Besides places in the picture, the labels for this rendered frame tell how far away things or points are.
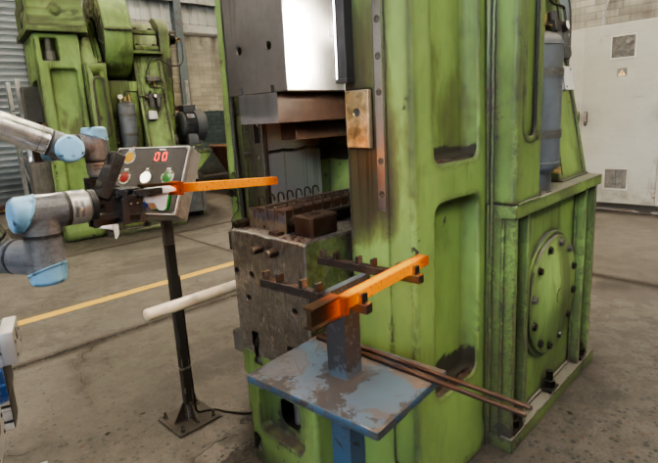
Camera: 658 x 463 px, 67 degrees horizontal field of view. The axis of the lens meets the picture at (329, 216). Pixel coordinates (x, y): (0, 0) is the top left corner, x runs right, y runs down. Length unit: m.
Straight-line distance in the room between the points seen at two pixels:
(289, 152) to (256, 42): 0.49
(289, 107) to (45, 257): 0.83
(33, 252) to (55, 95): 5.23
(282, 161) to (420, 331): 0.83
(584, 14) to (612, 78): 1.20
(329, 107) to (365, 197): 0.37
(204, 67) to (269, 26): 9.16
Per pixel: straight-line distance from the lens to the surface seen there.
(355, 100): 1.51
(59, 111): 6.35
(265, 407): 1.99
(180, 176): 1.94
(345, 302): 0.97
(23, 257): 1.21
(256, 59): 1.65
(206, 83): 10.73
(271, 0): 1.61
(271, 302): 1.68
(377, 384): 1.24
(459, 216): 1.77
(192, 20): 10.93
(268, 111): 1.61
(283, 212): 1.61
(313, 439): 1.79
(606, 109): 6.57
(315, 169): 2.05
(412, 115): 1.42
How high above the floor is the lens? 1.29
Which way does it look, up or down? 12 degrees down
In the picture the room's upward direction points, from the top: 3 degrees counter-clockwise
